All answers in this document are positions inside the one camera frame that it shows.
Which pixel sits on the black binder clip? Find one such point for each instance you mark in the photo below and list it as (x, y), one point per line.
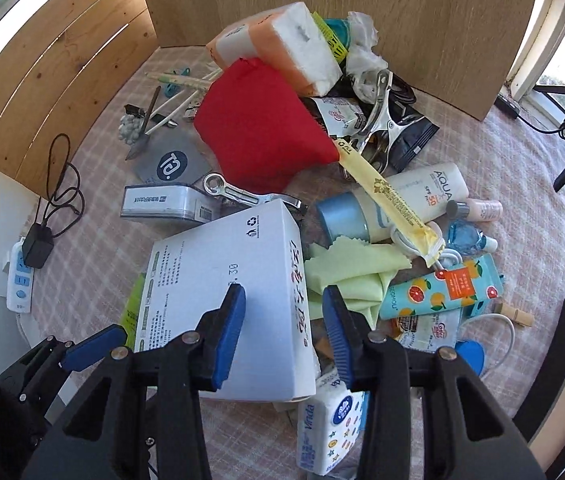
(134, 109)

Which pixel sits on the star print pocket tissue pack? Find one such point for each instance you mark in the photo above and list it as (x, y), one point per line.
(332, 425)

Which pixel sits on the pink plaid covered desktop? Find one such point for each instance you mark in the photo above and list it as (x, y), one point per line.
(107, 255)

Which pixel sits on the white creamer sachet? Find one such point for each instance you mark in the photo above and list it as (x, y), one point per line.
(432, 332)
(337, 115)

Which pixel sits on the orange and white tissue pack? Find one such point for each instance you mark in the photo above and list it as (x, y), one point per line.
(292, 45)

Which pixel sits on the teal plastic container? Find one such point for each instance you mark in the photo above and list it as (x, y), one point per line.
(336, 30)

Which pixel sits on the small clear blue bottle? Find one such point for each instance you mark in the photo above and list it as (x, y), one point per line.
(467, 237)

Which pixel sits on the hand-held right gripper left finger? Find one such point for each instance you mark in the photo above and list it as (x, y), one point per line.
(230, 330)

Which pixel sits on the blue plastic holder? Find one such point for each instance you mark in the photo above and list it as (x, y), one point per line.
(472, 355)

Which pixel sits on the pale yellow chopstick sleeve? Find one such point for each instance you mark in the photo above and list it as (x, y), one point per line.
(182, 80)

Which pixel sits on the grey sachet round logo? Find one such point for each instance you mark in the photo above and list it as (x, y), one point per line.
(172, 160)

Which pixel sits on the wooden clothespin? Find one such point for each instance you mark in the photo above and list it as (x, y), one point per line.
(515, 315)

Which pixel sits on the white cardboard box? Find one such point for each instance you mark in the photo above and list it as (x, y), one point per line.
(202, 260)

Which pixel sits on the orange sachet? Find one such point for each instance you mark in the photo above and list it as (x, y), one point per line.
(402, 327)

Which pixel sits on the light wooden panel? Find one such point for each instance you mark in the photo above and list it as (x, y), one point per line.
(412, 35)

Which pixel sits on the white plastic stick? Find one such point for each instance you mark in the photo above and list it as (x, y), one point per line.
(185, 110)
(177, 102)

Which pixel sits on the black charger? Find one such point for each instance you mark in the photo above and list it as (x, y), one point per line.
(37, 247)

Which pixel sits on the black power adaptor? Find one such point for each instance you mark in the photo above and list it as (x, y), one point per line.
(507, 105)

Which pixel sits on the large metal clip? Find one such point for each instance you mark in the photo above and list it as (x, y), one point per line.
(380, 90)

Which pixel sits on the red cloth pouch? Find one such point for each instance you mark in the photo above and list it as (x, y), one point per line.
(257, 120)

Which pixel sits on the yellow-green mesh basket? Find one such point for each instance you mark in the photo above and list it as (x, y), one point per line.
(340, 51)

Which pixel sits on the silver metal clip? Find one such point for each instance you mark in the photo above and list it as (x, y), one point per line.
(242, 195)

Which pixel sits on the citrus print cream tube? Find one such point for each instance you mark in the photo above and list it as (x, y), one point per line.
(442, 285)

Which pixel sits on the light green cleaning cloth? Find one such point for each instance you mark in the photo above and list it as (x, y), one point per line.
(352, 270)

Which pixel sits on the white power strip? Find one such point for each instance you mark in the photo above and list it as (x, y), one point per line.
(20, 285)

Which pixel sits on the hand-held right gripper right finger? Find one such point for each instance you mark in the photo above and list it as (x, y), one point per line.
(337, 330)

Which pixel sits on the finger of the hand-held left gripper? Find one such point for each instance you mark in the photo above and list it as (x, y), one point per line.
(92, 347)

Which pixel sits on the yellow measuring tape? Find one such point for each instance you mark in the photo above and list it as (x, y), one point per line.
(387, 195)

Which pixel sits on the crumpled white plastic bag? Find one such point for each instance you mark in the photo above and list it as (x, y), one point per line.
(365, 30)

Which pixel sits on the black tray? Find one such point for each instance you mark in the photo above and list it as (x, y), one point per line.
(557, 360)

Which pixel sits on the teal plastic clip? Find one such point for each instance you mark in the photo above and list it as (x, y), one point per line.
(172, 87)

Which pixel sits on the dark blue sachet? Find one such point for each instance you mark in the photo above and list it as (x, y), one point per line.
(412, 140)

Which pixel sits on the white sunscreen tube blue cap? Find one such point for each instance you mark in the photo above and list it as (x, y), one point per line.
(432, 180)

